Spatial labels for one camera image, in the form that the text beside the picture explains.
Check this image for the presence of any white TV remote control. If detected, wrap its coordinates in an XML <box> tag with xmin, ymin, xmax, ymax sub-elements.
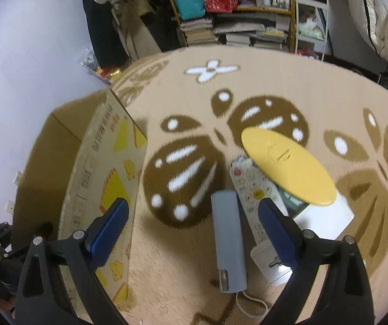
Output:
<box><xmin>229</xmin><ymin>155</ymin><xmax>289</xmax><ymax>244</ymax></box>

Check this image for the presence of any yellow oval disc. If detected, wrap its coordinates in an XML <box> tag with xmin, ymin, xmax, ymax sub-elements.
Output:
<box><xmin>241</xmin><ymin>126</ymin><xmax>337</xmax><ymax>206</ymax></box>

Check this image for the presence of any upper white wall socket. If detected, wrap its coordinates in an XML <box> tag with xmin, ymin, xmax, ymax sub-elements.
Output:
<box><xmin>13</xmin><ymin>172</ymin><xmax>23</xmax><ymax>186</ymax></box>

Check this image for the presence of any white metal cart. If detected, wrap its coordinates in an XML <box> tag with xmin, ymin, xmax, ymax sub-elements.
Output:
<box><xmin>295</xmin><ymin>0</ymin><xmax>330</xmax><ymax>61</ymax></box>

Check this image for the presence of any grey blue rectangular case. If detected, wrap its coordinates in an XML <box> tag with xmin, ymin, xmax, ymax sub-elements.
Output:
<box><xmin>211</xmin><ymin>190</ymin><xmax>247</xmax><ymax>294</ymax></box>

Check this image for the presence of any yellow wooden bookshelf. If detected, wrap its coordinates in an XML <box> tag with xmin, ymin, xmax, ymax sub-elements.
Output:
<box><xmin>170</xmin><ymin>0</ymin><xmax>296</xmax><ymax>52</ymax></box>

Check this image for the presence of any white wall adapter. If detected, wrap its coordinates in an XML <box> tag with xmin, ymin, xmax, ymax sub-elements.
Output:
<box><xmin>250</xmin><ymin>239</ymin><xmax>292</xmax><ymax>286</ymax></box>

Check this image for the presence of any white cord loop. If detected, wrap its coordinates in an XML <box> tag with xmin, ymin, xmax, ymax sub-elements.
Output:
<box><xmin>235</xmin><ymin>290</ymin><xmax>270</xmax><ymax>319</ymax></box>

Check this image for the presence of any black hanging coat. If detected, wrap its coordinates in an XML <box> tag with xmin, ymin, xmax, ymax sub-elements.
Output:
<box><xmin>82</xmin><ymin>0</ymin><xmax>130</xmax><ymax>68</ymax></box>

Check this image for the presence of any lower white wall socket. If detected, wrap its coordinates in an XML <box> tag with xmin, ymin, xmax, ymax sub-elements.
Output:
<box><xmin>6</xmin><ymin>200</ymin><xmax>15</xmax><ymax>215</ymax></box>

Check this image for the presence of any white wall socket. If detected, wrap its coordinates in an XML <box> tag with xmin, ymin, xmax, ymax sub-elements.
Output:
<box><xmin>6</xmin><ymin>200</ymin><xmax>15</xmax><ymax>215</ymax></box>
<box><xmin>13</xmin><ymin>172</ymin><xmax>23</xmax><ymax>186</ymax></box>

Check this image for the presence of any beige hanging coat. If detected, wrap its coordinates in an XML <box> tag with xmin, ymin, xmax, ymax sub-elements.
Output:
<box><xmin>112</xmin><ymin>0</ymin><xmax>162</xmax><ymax>62</ymax></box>

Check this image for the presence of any plastic bag with yellow items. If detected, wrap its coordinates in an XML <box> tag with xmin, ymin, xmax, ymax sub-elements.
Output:
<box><xmin>79</xmin><ymin>49</ymin><xmax>126</xmax><ymax>85</ymax></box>

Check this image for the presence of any cardboard box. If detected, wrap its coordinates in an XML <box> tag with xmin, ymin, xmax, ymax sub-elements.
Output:
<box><xmin>12</xmin><ymin>90</ymin><xmax>147</xmax><ymax>312</ymax></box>

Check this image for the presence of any beige brown patterned rug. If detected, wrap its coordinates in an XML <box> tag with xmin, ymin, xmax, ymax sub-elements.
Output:
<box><xmin>107</xmin><ymin>45</ymin><xmax>388</xmax><ymax>325</ymax></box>

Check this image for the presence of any stack of books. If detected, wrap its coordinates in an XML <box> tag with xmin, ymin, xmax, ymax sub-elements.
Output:
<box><xmin>180</xmin><ymin>17</ymin><xmax>217</xmax><ymax>47</ymax></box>

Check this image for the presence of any white flat box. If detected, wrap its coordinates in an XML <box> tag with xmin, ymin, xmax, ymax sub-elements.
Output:
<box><xmin>293</xmin><ymin>191</ymin><xmax>355</xmax><ymax>240</ymax></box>

